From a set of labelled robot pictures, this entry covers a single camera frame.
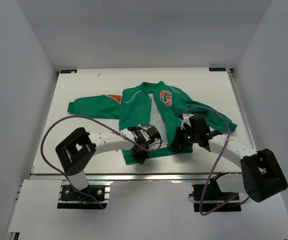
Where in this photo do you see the aluminium front table rail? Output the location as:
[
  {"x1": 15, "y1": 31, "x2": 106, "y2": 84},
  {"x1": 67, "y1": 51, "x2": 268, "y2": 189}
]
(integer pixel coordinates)
[{"x1": 31, "y1": 172, "x2": 222, "y2": 185}]

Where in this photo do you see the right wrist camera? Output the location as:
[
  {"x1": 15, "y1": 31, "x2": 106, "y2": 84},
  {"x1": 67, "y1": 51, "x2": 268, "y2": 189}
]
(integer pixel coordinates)
[{"x1": 178, "y1": 113, "x2": 191, "y2": 130}]

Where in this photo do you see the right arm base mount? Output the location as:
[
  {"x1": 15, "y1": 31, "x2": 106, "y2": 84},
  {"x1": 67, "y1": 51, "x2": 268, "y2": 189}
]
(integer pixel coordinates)
[{"x1": 188, "y1": 173, "x2": 241, "y2": 213}]

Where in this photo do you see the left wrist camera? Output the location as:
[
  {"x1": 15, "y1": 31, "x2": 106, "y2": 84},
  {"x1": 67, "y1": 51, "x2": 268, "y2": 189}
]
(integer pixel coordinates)
[{"x1": 138, "y1": 123, "x2": 152, "y2": 129}]

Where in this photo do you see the dark label sticker right corner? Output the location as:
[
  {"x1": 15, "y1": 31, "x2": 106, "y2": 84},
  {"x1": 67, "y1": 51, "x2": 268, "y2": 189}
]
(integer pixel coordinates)
[{"x1": 208, "y1": 67, "x2": 226, "y2": 72}]

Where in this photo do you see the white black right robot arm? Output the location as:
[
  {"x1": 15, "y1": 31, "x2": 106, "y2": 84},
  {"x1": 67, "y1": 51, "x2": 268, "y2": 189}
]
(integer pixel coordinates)
[{"x1": 171, "y1": 114, "x2": 288, "y2": 203}]

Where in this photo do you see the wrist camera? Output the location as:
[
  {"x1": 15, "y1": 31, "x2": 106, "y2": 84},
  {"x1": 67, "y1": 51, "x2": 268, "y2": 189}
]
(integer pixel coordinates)
[
  {"x1": 178, "y1": 113, "x2": 191, "y2": 130},
  {"x1": 138, "y1": 123, "x2": 152, "y2": 129}
]

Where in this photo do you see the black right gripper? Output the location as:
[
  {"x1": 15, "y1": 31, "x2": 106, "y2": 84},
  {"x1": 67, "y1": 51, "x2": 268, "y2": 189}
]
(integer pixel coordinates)
[{"x1": 171, "y1": 126, "x2": 199, "y2": 149}]

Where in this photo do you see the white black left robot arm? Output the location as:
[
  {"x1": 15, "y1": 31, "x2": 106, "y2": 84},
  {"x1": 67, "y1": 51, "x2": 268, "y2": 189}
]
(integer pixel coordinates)
[{"x1": 55, "y1": 125, "x2": 163, "y2": 200}]

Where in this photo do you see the aluminium right side rail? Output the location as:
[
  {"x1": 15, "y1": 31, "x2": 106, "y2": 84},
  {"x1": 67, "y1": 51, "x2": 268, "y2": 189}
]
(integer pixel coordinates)
[{"x1": 226, "y1": 68, "x2": 255, "y2": 148}]

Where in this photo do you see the dark label sticker corner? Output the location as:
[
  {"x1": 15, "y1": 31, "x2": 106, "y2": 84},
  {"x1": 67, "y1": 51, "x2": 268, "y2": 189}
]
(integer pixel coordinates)
[
  {"x1": 60, "y1": 69, "x2": 77, "y2": 74},
  {"x1": 208, "y1": 67, "x2": 226, "y2": 72}
]

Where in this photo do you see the green kids varsity jacket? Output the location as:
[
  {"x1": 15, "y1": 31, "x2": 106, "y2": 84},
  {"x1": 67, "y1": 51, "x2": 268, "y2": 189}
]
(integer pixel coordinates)
[{"x1": 67, "y1": 81, "x2": 237, "y2": 158}]

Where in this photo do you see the dark label sticker left corner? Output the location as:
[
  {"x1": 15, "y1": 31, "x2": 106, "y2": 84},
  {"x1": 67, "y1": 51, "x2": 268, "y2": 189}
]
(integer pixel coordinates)
[{"x1": 60, "y1": 69, "x2": 77, "y2": 74}]

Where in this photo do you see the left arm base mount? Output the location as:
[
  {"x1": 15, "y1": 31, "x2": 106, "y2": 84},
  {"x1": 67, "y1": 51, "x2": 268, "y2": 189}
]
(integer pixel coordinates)
[{"x1": 57, "y1": 181, "x2": 112, "y2": 210}]

